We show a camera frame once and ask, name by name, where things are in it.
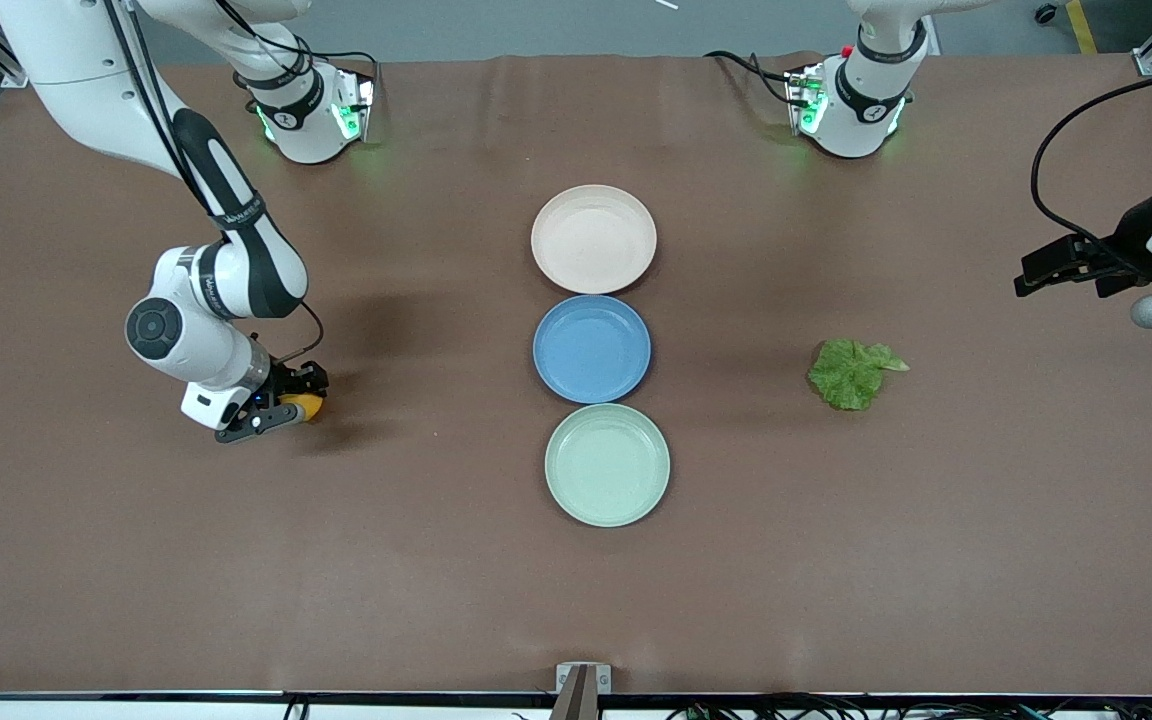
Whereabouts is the black table edge rail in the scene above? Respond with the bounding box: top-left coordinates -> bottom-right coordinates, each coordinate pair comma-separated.
0,689 -> 1152,702

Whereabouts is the black cable at arm base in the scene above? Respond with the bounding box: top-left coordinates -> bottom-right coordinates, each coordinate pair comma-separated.
214,0 -> 380,71
704,48 -> 799,109

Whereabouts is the pale green round plate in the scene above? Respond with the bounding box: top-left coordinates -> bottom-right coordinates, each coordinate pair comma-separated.
544,403 -> 671,528

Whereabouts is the black cable along right arm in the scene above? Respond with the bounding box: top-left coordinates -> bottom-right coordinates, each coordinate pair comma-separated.
101,0 -> 327,363

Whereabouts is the black cable at right arm base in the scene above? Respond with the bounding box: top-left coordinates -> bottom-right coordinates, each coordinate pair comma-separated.
214,0 -> 380,71

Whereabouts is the long black looping cable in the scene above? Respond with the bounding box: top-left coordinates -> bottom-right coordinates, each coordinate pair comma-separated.
1030,70 -> 1152,256

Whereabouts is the grey metal camera bracket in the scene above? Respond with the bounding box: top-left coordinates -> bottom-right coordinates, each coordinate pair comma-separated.
548,662 -> 613,720

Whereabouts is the green lettuce leaf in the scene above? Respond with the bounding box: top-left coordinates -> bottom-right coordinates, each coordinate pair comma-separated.
807,339 -> 911,412

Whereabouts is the black cable at left arm base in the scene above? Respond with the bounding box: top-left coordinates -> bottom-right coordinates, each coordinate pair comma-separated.
704,48 -> 799,109

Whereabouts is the cream round plate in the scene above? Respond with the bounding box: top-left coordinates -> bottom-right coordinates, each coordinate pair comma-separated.
531,184 -> 658,296

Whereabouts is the blue round plate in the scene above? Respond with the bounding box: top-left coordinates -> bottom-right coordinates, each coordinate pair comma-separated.
533,294 -> 653,405

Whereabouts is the brown table cover sheet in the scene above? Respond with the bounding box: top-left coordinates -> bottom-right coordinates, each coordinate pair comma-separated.
0,52 -> 1152,696

